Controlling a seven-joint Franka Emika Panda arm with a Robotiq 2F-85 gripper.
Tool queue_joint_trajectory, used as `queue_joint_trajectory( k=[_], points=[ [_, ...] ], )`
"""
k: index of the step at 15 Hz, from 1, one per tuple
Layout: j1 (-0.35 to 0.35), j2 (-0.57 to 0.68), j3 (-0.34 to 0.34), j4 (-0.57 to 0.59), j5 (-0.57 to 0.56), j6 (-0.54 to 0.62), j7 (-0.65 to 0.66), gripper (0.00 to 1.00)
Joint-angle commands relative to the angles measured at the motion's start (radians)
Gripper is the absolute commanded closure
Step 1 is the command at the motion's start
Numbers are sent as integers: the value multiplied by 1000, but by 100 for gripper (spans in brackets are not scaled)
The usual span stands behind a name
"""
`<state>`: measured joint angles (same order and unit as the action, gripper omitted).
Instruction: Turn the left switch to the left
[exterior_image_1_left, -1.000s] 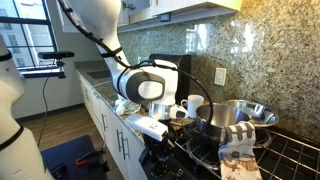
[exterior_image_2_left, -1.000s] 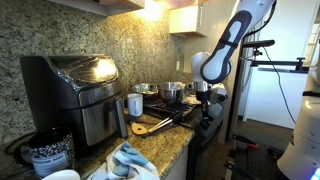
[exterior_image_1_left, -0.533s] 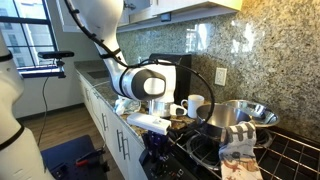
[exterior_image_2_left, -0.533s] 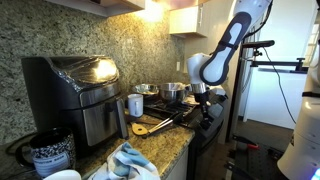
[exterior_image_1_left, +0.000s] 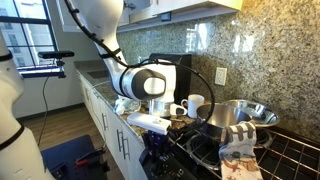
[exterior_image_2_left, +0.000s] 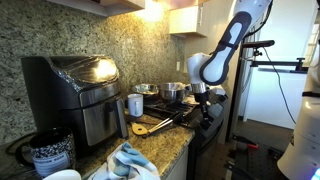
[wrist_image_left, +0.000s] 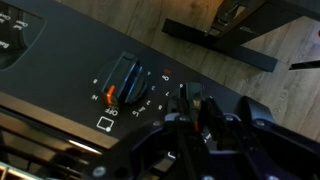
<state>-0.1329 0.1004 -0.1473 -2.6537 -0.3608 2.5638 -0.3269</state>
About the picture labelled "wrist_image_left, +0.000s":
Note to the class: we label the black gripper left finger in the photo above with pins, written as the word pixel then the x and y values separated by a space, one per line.
pixel 143 151

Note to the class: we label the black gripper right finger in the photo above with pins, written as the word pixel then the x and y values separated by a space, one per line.
pixel 253 136

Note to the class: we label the black tripod leg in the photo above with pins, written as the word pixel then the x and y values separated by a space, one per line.
pixel 305 65

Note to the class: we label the black metal stand foot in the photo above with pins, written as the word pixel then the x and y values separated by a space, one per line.
pixel 246 40

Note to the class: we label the black stove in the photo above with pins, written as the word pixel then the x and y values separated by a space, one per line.
pixel 66 50

